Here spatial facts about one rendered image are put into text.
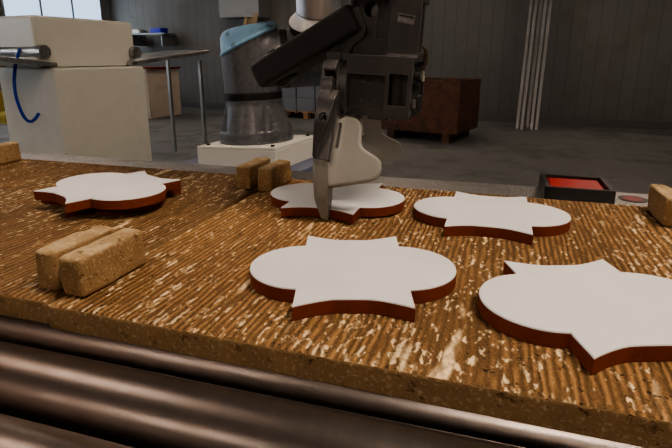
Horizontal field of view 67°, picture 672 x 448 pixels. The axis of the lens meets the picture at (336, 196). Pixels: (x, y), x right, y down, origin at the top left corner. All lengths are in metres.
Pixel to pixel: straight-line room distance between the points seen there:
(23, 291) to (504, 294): 0.30
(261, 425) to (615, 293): 0.21
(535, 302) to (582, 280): 0.05
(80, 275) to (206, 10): 11.20
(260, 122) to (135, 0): 11.75
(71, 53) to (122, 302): 4.56
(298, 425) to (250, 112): 0.82
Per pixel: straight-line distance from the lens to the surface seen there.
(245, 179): 0.58
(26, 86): 4.90
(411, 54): 0.46
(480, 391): 0.26
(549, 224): 0.46
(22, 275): 0.41
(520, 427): 0.28
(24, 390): 0.33
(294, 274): 0.33
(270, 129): 1.03
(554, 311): 0.31
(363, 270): 0.34
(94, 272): 0.35
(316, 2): 1.00
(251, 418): 0.26
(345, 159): 0.45
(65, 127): 4.65
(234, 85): 1.04
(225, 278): 0.36
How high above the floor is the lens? 1.08
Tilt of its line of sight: 15 degrees down
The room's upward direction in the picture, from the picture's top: straight up
